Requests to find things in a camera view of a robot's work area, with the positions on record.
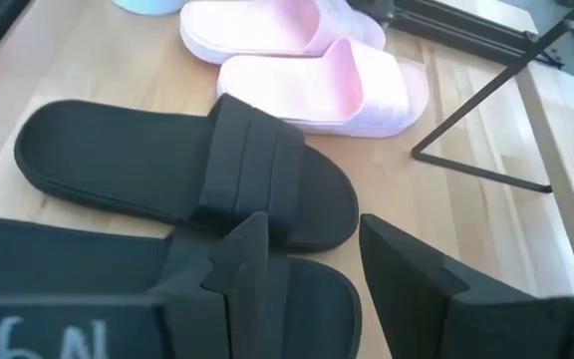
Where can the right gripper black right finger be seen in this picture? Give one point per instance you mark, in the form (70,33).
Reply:
(416,309)

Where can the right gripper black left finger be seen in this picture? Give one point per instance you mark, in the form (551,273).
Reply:
(207,324)

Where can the black rubber slide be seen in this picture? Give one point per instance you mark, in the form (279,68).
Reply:
(117,149)
(68,259)

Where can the pink rubber slide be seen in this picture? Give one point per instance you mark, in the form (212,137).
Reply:
(292,85)
(247,25)

